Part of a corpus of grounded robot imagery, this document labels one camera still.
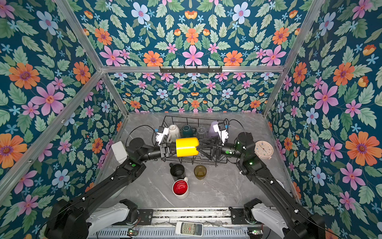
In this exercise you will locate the red inside white mug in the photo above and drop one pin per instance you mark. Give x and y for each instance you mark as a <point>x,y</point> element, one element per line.
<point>181,188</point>

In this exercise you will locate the green mug cream inside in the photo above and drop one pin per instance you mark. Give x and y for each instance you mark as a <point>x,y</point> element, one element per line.
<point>188,131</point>

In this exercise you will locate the white remote control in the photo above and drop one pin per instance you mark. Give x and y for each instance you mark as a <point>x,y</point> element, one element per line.
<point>189,229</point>

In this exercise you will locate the lilac cup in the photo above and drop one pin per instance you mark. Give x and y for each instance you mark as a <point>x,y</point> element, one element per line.
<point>214,129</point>

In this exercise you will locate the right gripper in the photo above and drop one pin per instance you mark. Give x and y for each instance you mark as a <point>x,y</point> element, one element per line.
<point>215,149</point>

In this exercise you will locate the aluminium frame post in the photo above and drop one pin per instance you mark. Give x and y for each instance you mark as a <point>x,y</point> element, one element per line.
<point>77,29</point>

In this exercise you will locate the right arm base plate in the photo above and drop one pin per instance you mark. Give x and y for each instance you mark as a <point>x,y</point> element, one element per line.
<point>237,216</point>

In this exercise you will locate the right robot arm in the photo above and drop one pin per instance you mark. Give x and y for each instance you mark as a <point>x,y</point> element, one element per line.
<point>290,220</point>

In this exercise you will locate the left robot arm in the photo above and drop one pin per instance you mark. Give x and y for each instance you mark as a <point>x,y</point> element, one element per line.
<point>80,217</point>

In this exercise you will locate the black wire dish rack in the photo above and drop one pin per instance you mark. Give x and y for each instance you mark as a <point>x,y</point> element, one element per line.
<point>195,122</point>

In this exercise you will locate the white rectangular box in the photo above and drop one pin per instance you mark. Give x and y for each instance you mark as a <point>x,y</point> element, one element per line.
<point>119,152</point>

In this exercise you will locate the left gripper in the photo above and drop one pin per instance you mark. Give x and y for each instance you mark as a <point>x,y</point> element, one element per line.
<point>165,152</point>

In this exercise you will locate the clear glass cup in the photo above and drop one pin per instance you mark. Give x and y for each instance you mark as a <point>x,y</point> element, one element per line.
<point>201,132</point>

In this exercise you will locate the black mug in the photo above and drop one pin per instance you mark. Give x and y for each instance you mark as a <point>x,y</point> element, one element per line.
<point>177,171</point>

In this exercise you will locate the yellow mug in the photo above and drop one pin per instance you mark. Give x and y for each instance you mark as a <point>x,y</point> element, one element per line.
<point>187,147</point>

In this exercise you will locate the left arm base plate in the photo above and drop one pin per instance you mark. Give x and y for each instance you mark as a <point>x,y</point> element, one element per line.
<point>145,217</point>

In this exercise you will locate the black hook rail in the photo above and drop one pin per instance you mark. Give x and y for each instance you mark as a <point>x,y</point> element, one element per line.
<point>186,70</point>

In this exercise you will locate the amber glass cup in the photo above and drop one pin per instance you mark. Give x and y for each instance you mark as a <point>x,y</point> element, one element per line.
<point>200,172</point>

